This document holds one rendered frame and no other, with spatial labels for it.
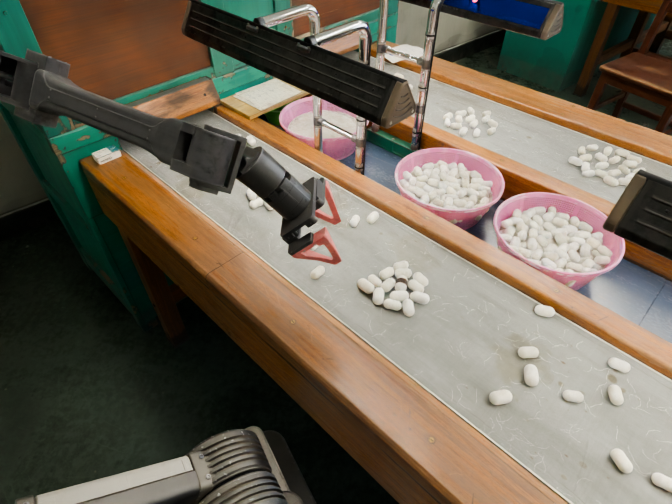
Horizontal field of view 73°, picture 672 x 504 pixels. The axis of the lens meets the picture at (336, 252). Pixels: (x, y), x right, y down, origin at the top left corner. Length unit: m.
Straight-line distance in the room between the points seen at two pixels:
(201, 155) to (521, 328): 0.63
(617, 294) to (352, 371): 0.63
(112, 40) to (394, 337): 0.99
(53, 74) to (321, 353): 0.62
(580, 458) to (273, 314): 0.53
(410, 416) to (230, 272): 0.44
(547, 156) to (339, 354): 0.86
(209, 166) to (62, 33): 0.74
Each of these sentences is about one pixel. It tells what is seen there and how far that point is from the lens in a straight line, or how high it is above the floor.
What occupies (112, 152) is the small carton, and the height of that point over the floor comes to 0.78.
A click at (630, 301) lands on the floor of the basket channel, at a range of 1.15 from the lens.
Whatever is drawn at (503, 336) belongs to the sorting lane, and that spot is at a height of 0.74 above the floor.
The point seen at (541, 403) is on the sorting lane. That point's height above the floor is 0.74.
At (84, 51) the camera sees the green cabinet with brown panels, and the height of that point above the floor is 1.00.
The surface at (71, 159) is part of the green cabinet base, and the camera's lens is 1.38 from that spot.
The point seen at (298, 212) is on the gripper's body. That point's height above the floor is 0.99.
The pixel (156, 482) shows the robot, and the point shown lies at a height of 0.82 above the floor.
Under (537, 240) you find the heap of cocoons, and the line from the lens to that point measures 1.10.
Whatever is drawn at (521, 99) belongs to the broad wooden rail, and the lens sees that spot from 1.61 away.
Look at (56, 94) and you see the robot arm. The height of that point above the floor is 1.11.
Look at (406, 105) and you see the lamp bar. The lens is 0.80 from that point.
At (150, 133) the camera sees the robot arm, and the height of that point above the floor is 1.10.
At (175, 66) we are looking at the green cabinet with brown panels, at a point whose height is 0.90.
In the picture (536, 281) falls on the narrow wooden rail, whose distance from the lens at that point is 0.96.
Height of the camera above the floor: 1.42
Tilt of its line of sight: 44 degrees down
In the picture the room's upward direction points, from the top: straight up
